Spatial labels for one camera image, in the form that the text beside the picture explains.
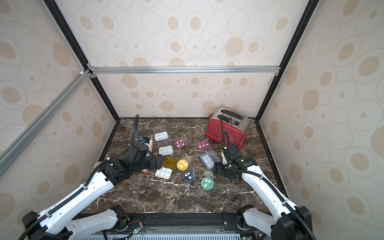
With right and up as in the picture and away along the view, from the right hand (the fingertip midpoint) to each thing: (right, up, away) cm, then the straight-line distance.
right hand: (223, 171), depth 81 cm
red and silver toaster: (+5, +25, +11) cm, 27 cm away
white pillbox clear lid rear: (-41, +21, +29) cm, 55 cm away
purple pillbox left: (-25, +13, +23) cm, 37 cm away
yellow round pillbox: (-23, 0, +14) cm, 27 cm away
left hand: (-33, +9, -7) cm, 34 cm away
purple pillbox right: (-10, +12, +22) cm, 27 cm away
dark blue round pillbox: (-19, -5, +9) cm, 22 cm away
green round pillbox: (-8, -8, +7) cm, 13 cm away
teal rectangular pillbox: (-6, +4, +16) cm, 18 cm away
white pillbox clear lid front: (-36, +11, +21) cm, 43 cm away
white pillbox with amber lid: (-33, -3, +9) cm, 34 cm away
